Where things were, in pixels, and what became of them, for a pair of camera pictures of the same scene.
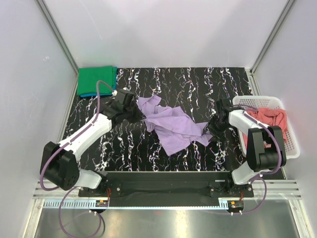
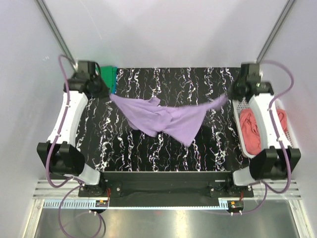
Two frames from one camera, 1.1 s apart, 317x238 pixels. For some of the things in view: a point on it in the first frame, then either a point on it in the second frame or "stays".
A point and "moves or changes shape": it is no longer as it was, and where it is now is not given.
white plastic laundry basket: (249, 102) stays
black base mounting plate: (168, 189) stays
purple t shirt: (173, 127) moves or changes shape
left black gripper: (133, 113) to (103, 90)
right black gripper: (214, 126) to (233, 90)
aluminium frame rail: (290, 190) stays
